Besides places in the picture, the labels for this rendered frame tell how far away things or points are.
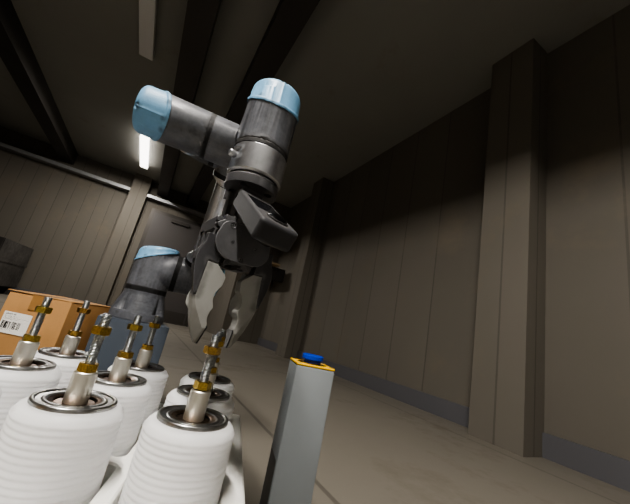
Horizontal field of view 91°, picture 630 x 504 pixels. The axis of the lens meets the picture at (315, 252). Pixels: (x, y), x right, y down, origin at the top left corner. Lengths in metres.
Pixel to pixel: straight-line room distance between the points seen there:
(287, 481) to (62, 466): 0.33
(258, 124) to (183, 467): 0.39
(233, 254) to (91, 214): 6.90
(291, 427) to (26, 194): 7.15
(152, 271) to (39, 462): 0.71
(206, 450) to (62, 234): 6.95
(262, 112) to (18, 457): 0.43
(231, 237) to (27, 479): 0.27
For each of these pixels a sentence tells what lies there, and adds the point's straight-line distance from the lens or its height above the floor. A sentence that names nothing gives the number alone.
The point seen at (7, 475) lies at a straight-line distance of 0.41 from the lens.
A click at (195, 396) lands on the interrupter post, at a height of 0.28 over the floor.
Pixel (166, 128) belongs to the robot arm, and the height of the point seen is 0.61.
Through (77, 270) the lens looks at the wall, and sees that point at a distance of 7.11.
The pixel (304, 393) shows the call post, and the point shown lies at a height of 0.27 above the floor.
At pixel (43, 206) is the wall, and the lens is 7.39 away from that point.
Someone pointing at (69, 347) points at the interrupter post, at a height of 0.26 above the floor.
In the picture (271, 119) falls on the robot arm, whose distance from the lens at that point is 0.45.
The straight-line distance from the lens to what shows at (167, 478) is 0.38.
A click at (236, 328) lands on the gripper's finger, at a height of 0.35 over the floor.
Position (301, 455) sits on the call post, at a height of 0.17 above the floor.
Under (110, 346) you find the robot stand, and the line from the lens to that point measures 1.01.
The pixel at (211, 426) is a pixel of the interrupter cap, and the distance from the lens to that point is 0.38.
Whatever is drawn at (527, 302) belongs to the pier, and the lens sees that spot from 2.12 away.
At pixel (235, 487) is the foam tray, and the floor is 0.18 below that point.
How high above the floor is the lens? 0.36
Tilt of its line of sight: 15 degrees up
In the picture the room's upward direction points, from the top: 12 degrees clockwise
